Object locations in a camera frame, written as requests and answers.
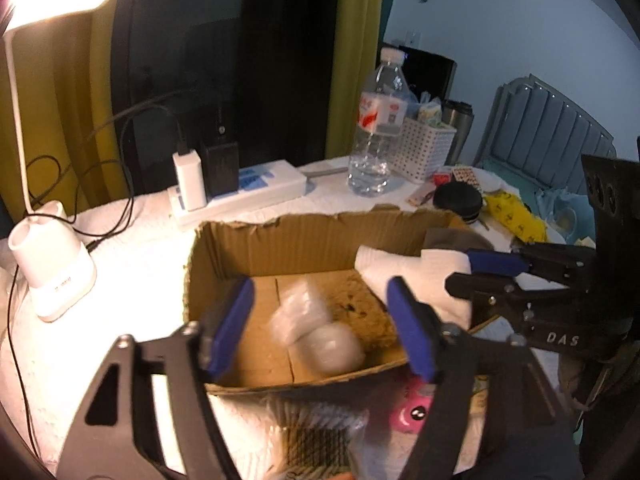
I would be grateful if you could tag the white desk lamp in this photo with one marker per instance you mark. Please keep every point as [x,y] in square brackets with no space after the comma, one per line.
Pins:
[50,260]

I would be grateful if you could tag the white power strip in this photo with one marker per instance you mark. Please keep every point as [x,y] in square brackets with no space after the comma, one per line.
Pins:
[260,190]

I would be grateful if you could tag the yellow-green curtain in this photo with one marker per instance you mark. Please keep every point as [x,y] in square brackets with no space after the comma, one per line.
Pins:
[357,55]

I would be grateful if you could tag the white perforated basket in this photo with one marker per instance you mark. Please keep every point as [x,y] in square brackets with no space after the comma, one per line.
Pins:
[422,147]

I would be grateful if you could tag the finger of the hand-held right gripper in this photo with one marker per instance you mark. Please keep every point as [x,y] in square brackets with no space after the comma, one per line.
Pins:
[492,292]
[495,261]

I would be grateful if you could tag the yellow cloth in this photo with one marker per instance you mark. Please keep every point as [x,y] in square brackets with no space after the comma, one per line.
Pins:
[515,215]

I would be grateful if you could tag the grey cloth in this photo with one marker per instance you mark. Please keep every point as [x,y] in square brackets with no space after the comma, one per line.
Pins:
[447,239]

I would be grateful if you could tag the black power adapter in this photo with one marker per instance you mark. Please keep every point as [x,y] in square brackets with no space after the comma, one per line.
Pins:
[220,167]

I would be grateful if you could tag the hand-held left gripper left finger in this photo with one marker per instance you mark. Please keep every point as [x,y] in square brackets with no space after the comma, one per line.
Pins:
[231,332]

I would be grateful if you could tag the brown sponge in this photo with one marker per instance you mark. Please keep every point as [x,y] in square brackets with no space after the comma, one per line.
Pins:
[365,315]

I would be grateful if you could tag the clear water bottle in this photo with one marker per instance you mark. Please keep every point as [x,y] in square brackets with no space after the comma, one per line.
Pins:
[375,130]

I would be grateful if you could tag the pink plush toy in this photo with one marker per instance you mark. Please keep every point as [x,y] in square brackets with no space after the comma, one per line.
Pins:
[411,412]

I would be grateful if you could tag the grey radiator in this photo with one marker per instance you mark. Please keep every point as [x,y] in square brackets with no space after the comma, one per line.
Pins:
[545,130]

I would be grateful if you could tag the black round case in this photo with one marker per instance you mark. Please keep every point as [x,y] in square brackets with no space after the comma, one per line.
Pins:
[457,202]

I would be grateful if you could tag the steel thermos cup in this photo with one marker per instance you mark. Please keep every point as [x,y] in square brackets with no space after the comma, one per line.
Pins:
[457,127]

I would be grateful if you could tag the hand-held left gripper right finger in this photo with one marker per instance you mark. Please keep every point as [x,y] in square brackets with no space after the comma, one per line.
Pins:
[413,335]

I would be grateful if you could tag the clear packaged brush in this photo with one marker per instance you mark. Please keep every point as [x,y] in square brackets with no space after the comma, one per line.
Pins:
[310,440]

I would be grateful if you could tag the red patterned card box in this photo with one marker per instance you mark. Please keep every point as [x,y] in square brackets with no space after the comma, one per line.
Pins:
[462,176]

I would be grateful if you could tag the clear plastic packet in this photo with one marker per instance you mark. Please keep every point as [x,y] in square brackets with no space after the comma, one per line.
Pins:
[300,310]

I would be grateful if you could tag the black appliance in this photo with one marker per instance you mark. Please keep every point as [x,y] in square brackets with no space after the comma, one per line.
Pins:
[430,75]

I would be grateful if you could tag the white towel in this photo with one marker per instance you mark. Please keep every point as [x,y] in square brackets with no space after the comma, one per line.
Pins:
[400,265]

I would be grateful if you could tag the white charger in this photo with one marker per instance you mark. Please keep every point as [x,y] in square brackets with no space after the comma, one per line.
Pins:
[190,182]

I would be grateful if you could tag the brown cardboard box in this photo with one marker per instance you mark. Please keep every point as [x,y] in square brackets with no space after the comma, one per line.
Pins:
[280,250]

